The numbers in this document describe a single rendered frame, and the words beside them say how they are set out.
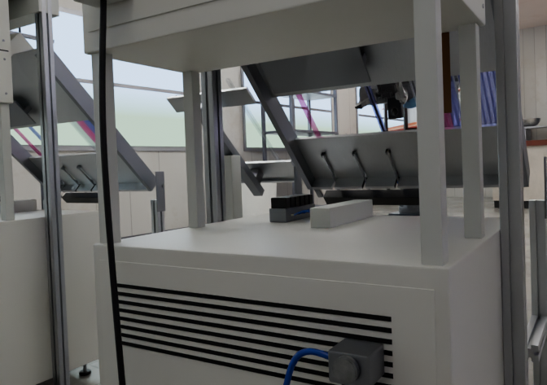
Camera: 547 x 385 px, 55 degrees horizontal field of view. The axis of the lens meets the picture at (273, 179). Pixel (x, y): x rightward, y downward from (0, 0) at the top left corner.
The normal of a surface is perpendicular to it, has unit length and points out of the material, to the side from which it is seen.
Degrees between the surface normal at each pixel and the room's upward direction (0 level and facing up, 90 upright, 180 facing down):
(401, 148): 135
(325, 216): 90
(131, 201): 90
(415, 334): 90
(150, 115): 90
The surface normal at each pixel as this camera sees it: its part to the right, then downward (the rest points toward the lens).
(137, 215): 0.81, -0.02
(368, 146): -0.34, 0.74
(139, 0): -0.53, 0.04
